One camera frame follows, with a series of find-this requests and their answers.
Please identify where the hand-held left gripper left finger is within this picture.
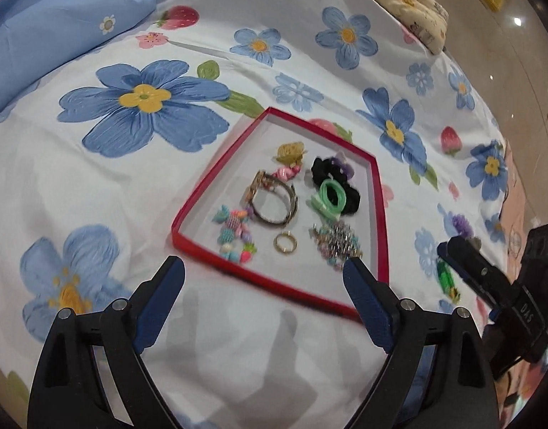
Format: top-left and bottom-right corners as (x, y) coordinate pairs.
(28, 256), (186, 429)

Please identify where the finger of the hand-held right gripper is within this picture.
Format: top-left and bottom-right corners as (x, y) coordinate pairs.
(450, 236), (512, 299)
(437, 241), (480, 291)

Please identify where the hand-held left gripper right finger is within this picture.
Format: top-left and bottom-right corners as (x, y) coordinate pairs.
(342, 257), (500, 429)

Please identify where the green braided flower band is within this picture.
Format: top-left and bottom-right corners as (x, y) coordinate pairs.
(436, 259), (462, 302)

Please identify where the red-edged white box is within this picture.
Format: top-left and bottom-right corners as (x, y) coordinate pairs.
(171, 107), (389, 319)

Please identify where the colourful bead bracelet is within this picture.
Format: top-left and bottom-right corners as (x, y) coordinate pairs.
(212, 206), (257, 263)

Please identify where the gold ring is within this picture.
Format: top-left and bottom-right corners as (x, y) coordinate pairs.
(274, 231), (298, 255)

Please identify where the green hair tie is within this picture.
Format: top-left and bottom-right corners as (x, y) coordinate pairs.
(309, 178), (348, 221)

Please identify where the gold and brown watch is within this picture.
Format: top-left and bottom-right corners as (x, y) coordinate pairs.
(244, 170), (299, 228)

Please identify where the black scrunchie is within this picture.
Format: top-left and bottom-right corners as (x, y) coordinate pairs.
(310, 156), (362, 215)

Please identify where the pink bunny hair clip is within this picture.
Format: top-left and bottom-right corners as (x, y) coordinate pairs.
(263, 165), (302, 188)

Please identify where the purple flower hair claw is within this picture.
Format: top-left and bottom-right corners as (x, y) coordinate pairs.
(450, 214), (482, 251)

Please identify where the pink printed blanket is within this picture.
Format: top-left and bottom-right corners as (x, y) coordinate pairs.
(502, 143), (539, 278)

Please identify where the floral bedsheet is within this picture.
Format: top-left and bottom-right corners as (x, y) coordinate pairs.
(0, 0), (525, 429)

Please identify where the yellow hair claw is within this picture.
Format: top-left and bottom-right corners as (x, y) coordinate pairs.
(273, 141), (307, 168)

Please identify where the cream printed quilt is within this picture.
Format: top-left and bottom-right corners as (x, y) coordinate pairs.
(337, 0), (450, 55)

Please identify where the blue floral pillow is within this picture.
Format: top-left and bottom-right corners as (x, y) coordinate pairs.
(0, 0), (159, 122)

